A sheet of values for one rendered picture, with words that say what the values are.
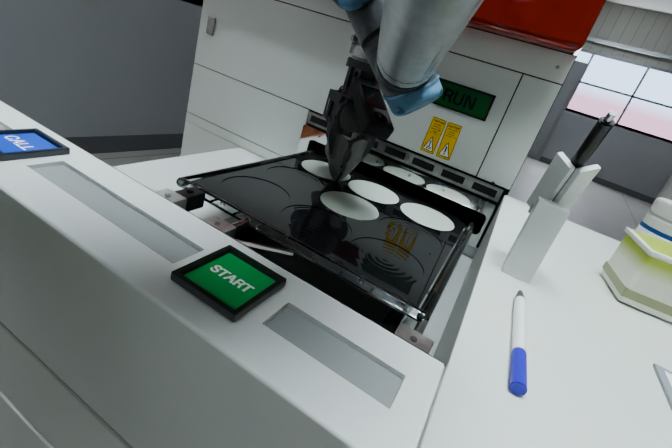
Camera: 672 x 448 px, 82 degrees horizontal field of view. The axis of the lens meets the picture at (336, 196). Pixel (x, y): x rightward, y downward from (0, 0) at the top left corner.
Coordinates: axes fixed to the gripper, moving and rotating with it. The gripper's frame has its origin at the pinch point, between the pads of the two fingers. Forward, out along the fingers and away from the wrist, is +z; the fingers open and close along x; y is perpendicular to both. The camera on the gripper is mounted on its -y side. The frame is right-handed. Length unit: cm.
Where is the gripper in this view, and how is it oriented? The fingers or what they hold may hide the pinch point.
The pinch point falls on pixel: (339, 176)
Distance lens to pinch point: 69.8
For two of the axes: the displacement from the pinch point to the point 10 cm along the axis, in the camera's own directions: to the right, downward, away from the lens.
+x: -9.0, -1.1, -4.3
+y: -3.4, -4.5, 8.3
